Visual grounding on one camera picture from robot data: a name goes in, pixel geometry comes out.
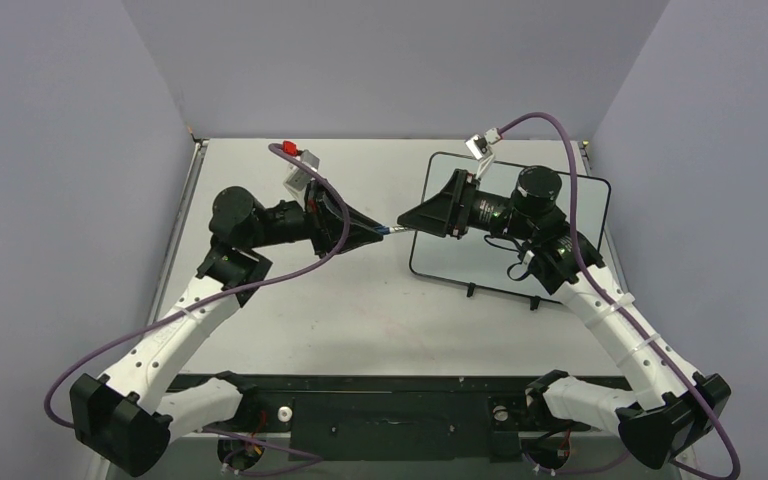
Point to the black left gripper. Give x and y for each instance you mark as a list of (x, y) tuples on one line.
[(326, 218)]

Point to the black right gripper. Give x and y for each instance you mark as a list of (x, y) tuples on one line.
[(458, 205)]

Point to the white whiteboard black frame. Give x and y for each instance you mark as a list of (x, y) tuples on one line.
[(569, 218)]

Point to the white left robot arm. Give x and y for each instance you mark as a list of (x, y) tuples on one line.
[(127, 414)]

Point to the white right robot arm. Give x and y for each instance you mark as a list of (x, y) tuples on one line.
[(668, 404)]

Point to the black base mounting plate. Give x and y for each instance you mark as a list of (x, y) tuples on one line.
[(389, 418)]

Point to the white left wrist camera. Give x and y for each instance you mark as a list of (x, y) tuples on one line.
[(297, 179)]

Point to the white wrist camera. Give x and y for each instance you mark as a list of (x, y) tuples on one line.
[(480, 146), (297, 179)]

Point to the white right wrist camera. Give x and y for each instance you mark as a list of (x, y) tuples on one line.
[(480, 146)]

